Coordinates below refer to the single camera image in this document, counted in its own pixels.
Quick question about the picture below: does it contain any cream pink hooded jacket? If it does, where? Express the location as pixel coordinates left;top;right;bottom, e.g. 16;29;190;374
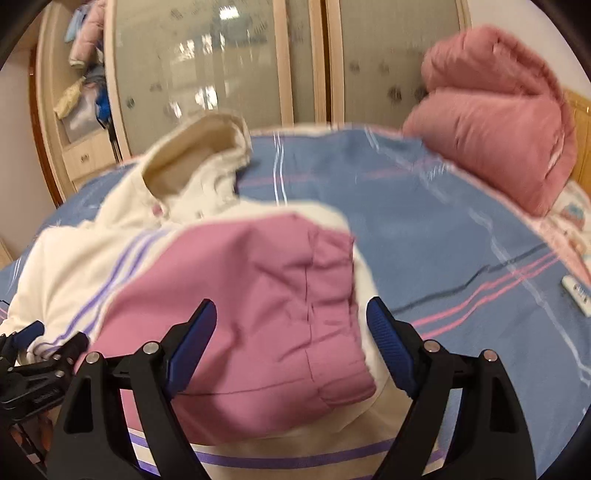
1;113;409;479

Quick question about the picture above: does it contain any frosted glass sliding wardrobe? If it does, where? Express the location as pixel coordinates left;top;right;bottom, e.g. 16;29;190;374
104;1;471;158

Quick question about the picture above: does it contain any floral pink mattress cover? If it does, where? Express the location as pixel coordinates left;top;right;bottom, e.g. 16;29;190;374
539;180;590;284

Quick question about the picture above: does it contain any wooden headboard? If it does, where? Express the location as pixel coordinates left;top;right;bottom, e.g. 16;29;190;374
565;89;591;194

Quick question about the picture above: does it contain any open wardrobe shelf unit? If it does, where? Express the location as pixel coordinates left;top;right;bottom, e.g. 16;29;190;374
29;1;119;205

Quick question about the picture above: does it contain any pink folded quilt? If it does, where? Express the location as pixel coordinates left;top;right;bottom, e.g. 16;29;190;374
402;26;577;217

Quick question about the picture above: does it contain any blue striped bed sheet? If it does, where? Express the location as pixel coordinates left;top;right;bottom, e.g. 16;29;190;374
0;123;591;476

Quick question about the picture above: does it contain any white remote control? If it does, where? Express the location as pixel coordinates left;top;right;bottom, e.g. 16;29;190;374
561;275;591;318

